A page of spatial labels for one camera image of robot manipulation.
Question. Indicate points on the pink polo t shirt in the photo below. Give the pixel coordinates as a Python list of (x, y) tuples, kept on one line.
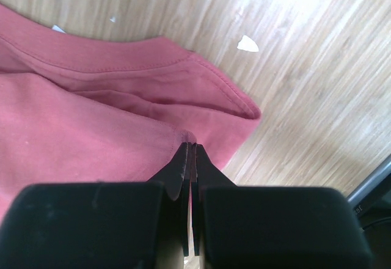
[(82, 110)]

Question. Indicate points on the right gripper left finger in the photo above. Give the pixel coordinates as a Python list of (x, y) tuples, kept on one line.
[(101, 224)]

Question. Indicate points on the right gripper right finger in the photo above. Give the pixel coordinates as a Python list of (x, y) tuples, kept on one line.
[(271, 226)]

